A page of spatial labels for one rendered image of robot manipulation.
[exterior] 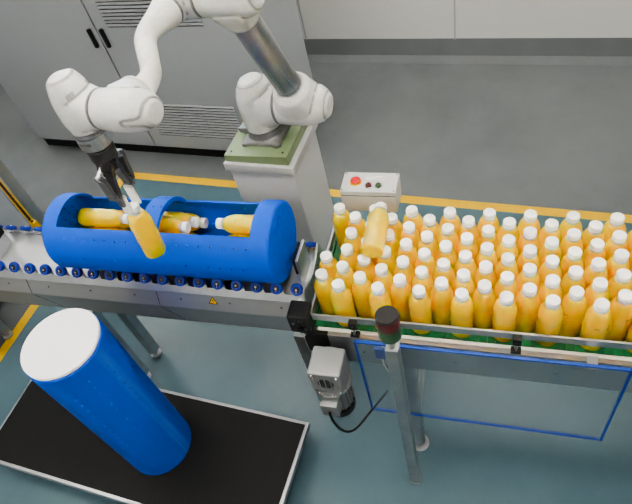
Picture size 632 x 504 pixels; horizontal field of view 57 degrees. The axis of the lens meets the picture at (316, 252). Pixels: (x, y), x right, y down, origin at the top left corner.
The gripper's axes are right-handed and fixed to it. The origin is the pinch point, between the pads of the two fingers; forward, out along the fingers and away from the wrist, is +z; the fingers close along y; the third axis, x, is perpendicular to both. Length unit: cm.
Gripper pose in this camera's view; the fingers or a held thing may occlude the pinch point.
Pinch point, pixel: (129, 199)
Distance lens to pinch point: 180.9
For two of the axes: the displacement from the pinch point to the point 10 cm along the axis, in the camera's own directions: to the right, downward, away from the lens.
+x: 9.4, 1.1, -3.2
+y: -2.9, 7.4, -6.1
